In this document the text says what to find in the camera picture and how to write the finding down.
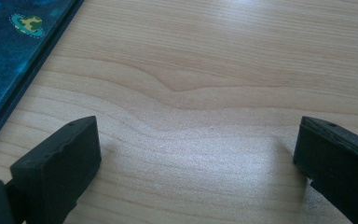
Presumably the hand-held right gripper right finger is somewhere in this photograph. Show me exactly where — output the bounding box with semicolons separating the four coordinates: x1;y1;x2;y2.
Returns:
293;116;358;224

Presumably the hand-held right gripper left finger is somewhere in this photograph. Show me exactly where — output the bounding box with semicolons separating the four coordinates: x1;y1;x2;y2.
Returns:
9;115;103;224

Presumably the blue space picture book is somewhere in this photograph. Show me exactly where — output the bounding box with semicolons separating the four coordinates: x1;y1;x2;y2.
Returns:
0;0;86;159

